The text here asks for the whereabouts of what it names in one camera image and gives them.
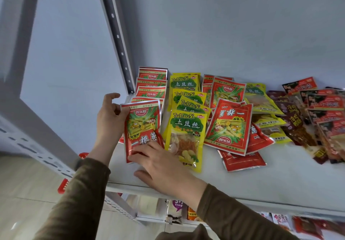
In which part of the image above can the white metal shelf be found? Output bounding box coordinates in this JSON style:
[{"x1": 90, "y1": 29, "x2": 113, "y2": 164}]
[{"x1": 0, "y1": 0, "x2": 345, "y2": 240}]

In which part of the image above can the person's left hand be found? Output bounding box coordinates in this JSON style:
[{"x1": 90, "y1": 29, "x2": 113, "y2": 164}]
[{"x1": 87, "y1": 92, "x2": 131, "y2": 167}]

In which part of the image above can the row of dark red snacks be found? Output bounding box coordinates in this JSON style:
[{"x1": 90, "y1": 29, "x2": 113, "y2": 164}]
[{"x1": 292, "y1": 215, "x2": 345, "y2": 239}]

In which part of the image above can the white purple snack packet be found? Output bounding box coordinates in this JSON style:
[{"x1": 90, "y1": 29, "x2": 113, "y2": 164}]
[{"x1": 165, "y1": 200, "x2": 184, "y2": 225}]

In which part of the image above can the person's right hand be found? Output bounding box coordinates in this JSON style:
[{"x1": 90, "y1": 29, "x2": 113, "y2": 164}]
[{"x1": 128, "y1": 141, "x2": 208, "y2": 211}]

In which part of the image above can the row of white red snacks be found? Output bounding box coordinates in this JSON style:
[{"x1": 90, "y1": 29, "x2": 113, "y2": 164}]
[{"x1": 258, "y1": 211, "x2": 291, "y2": 231}]

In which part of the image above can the pile of black red snacks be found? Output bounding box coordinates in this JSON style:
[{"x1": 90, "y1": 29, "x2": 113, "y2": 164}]
[{"x1": 282, "y1": 77, "x2": 345, "y2": 164}]

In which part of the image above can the person's left forearm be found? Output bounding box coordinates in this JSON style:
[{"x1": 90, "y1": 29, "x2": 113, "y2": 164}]
[{"x1": 33, "y1": 158, "x2": 111, "y2": 240}]

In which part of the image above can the person's right forearm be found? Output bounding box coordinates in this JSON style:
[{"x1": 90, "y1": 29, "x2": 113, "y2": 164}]
[{"x1": 196, "y1": 184, "x2": 300, "y2": 240}]

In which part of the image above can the red plastic basket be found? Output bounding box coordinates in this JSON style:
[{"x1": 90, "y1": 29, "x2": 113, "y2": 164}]
[{"x1": 57, "y1": 152, "x2": 89, "y2": 194}]

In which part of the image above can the pile of red snack packets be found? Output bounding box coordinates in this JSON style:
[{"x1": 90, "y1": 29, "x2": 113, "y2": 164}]
[{"x1": 202, "y1": 74, "x2": 275, "y2": 172}]

